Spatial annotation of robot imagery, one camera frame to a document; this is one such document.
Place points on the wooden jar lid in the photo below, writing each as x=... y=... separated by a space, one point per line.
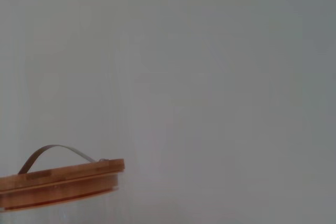
x=60 y=182

